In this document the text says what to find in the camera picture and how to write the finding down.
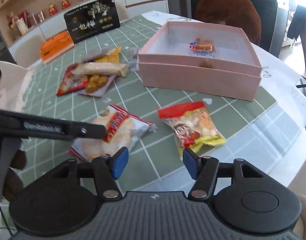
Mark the green grid tablecloth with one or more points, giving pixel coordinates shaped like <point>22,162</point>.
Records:
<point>269,132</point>

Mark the black plum snack bag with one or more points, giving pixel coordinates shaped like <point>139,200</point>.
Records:
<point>91,19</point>

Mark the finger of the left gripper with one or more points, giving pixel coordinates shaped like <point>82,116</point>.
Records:
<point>19,125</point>

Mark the orange gift box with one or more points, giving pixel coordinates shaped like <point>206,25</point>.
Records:
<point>56,46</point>

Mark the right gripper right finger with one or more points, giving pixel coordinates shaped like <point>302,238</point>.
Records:
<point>204,171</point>

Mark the brown chestnut snack pack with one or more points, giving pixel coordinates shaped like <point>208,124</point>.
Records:
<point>97,85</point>

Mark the red chicken snack pouch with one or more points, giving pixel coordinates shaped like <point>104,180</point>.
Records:
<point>72,82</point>

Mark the brown plush chair back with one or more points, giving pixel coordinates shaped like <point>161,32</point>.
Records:
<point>236,13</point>

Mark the rice cracker snack pack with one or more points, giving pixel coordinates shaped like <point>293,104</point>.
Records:
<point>123,130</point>

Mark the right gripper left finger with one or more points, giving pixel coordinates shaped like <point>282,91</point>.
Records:
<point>107,169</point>

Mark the pink cardboard box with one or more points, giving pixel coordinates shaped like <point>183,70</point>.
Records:
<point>232,71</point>

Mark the red doll figurine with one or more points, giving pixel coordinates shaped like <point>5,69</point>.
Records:
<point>65,4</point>
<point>52,9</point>

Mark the red yellow milk-ball snack bag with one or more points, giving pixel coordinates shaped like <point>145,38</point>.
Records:
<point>192,125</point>

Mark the small sausage snack pack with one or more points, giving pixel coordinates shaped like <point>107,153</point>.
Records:
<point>202,46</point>

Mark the yellow snack packet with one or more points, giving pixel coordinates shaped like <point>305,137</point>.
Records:
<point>108,55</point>

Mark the long beige biscuit pack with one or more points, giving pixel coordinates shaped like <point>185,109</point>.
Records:
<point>102,68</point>

